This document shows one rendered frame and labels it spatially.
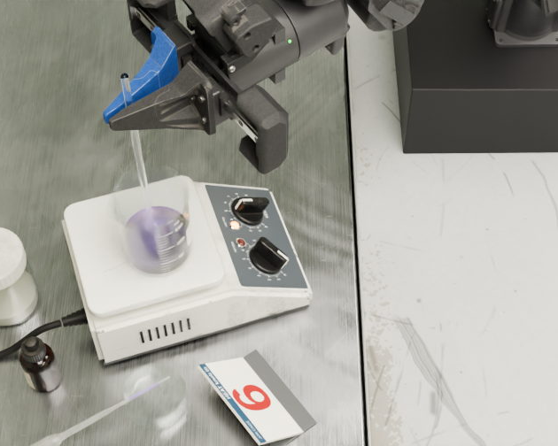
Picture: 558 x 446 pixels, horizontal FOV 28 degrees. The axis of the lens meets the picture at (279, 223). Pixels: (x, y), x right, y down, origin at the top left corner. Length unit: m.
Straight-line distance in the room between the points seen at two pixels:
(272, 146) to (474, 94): 0.33
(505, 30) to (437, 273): 0.25
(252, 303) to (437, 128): 0.27
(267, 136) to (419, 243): 0.33
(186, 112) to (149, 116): 0.03
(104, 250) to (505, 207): 0.40
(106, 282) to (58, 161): 0.23
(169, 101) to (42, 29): 0.48
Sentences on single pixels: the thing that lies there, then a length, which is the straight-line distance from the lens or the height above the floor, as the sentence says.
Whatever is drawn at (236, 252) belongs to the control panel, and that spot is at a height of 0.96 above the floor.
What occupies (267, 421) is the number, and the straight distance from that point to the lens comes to 0.95.
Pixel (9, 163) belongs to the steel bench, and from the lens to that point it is 1.16.
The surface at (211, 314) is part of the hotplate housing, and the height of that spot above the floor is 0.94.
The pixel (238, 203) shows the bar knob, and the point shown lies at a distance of 1.02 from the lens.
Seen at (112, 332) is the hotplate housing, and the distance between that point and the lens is 0.96.
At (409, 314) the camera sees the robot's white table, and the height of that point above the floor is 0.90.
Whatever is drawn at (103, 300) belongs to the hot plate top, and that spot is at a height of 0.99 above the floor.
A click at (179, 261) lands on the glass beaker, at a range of 0.94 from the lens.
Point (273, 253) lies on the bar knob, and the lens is 0.99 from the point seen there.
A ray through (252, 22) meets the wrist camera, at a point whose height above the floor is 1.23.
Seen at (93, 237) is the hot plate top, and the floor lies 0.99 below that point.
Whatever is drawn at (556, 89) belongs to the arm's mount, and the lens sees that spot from 1.09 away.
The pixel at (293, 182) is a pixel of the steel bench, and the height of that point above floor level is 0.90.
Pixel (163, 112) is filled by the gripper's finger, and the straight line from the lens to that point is 0.83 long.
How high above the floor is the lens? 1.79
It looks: 55 degrees down
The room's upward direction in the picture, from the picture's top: 1 degrees counter-clockwise
